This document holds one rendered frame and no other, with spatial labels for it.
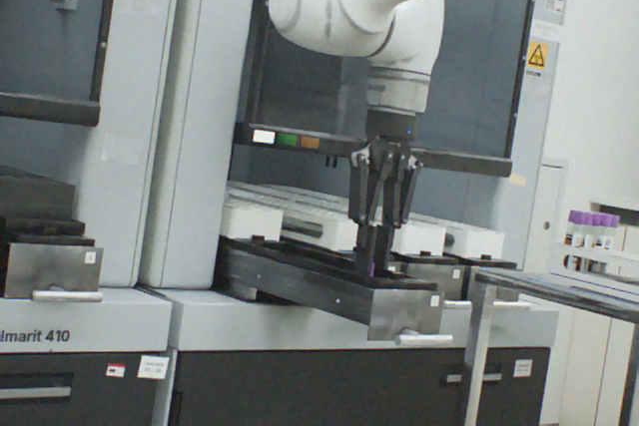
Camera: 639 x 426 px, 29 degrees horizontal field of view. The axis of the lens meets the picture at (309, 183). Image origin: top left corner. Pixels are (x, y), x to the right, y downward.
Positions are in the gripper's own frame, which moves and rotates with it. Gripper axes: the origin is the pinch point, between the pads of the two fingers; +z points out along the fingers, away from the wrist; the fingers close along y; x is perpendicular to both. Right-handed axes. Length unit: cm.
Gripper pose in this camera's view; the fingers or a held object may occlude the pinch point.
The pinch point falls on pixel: (373, 249)
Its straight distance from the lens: 182.0
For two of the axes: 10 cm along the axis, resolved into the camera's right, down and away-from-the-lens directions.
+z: -1.4, 9.9, 0.5
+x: 6.4, 1.3, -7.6
